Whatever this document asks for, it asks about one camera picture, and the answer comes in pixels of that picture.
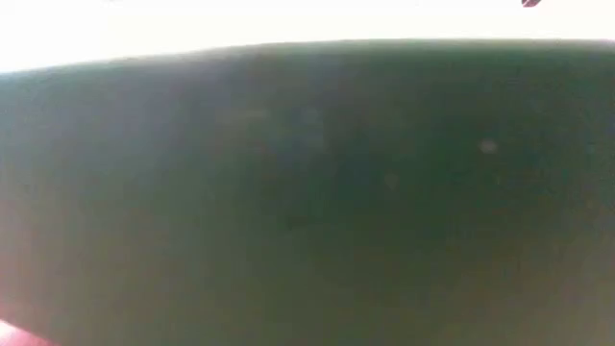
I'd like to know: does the green plastic plate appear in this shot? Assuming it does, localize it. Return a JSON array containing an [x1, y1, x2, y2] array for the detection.
[[0, 37, 615, 346]]

